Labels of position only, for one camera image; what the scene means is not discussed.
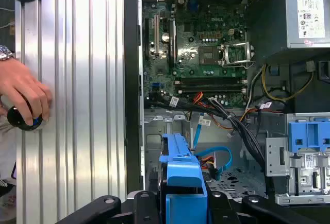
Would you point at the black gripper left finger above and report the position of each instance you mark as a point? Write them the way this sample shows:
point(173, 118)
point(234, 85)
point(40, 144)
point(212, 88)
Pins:
point(144, 208)

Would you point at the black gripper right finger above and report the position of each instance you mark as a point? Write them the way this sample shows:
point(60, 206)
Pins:
point(221, 208)

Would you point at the hard disk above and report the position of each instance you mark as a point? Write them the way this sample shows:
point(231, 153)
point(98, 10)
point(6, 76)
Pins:
point(183, 175)

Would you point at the metal disk bay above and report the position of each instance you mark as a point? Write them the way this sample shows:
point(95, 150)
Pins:
point(154, 141)

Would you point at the black RAM slot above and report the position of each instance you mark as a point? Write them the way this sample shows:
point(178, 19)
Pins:
point(208, 79)
point(208, 91)
point(208, 83)
point(208, 87)

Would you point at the black expansion slot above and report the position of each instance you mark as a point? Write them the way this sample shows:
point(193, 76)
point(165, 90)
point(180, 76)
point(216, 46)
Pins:
point(147, 38)

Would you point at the white expansion slot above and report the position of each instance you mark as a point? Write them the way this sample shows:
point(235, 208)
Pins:
point(156, 36)

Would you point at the person's hand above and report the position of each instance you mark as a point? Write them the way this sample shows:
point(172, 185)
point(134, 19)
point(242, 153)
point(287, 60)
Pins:
point(23, 85)

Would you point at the grey metal drive cage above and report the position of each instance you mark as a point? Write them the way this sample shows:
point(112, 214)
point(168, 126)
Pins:
point(276, 157)

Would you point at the black PC case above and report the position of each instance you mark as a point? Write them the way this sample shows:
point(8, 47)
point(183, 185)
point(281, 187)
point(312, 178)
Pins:
point(132, 79)

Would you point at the CPU socket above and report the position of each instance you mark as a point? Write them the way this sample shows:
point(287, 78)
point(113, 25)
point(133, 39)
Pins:
point(208, 54)

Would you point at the metal socket cover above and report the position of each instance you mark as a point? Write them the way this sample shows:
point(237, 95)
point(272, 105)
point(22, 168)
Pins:
point(248, 53)

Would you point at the black graphics card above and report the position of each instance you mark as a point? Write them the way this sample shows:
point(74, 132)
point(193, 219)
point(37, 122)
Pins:
point(172, 43)

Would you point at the silver coin cell battery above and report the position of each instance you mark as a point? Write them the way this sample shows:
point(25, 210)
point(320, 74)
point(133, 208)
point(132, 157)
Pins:
point(165, 36)

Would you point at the green motherboard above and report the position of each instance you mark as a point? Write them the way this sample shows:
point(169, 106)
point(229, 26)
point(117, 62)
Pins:
point(196, 28)

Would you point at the grey power supply unit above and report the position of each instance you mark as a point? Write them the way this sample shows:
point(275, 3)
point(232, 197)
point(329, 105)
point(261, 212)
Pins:
point(273, 15)

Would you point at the blue VGA port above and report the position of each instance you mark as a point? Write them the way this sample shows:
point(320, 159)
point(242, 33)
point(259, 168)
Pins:
point(192, 2)

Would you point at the silver wristwatch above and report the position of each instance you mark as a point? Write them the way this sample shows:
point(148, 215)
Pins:
point(5, 53)

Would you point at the blue plastic drive bracket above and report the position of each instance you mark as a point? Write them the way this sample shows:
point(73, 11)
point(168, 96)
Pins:
point(299, 134)

